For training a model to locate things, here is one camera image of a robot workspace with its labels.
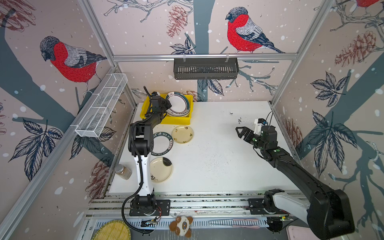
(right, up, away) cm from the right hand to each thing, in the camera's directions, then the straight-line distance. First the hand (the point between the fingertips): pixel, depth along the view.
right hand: (240, 131), depth 83 cm
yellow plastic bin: (-44, +7, +19) cm, 49 cm away
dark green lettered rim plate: (-48, -11, +17) cm, 52 cm away
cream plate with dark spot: (-46, -22, +2) cm, 51 cm away
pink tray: (+20, -43, -19) cm, 51 cm away
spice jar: (-64, -21, -5) cm, 68 cm away
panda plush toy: (-31, -41, -17) cm, 54 cm away
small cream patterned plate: (-35, -4, +18) cm, 39 cm away
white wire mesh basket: (-76, +5, -13) cm, 77 cm away
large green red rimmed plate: (-37, +17, +28) cm, 50 cm away
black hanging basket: (-17, +43, +23) cm, 52 cm away
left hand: (-44, +21, +21) cm, 53 cm away
